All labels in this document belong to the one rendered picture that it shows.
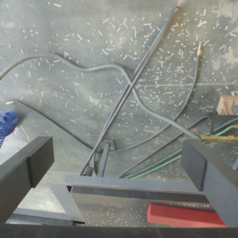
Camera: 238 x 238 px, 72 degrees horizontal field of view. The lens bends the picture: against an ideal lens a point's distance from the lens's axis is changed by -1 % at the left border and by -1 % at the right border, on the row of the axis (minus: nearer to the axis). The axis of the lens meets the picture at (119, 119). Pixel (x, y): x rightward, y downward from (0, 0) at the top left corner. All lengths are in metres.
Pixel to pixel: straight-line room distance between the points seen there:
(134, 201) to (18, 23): 0.98
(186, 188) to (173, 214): 0.10
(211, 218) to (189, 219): 0.08
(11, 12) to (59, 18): 0.24
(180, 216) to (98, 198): 0.28
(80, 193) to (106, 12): 0.77
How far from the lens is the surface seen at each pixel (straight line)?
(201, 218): 0.69
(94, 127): 1.21
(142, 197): 0.63
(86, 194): 0.66
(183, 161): 0.17
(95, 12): 0.90
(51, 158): 0.17
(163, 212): 0.65
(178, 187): 0.64
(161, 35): 0.83
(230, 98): 1.08
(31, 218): 1.13
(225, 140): 0.94
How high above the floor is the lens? 0.87
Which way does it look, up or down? 51 degrees down
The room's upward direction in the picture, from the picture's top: 169 degrees counter-clockwise
